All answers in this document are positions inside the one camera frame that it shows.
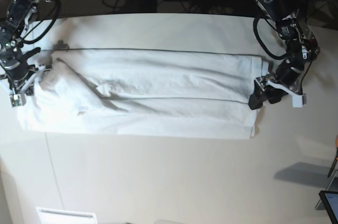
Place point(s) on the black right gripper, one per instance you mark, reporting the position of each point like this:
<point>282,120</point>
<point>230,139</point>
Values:
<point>18,73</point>

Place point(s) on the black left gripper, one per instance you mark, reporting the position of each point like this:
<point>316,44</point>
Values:
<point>269,93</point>

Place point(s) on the white T-shirt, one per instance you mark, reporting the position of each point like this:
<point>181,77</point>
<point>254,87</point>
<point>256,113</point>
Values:
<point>145,93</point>

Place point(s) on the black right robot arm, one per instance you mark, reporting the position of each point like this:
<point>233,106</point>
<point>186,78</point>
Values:
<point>18,19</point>

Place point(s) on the black tablet screen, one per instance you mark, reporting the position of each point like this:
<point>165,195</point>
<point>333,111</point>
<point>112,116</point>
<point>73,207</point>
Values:
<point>329,200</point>

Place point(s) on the white paper sheet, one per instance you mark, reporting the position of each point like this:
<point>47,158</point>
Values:
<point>64,217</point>

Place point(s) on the white camera bracket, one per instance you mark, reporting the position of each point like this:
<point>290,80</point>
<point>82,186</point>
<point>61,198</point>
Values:
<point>298,99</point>
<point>19,99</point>

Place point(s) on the orange handled screwdriver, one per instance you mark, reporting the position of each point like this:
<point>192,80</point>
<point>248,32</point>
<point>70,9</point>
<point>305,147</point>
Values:
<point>334,163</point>

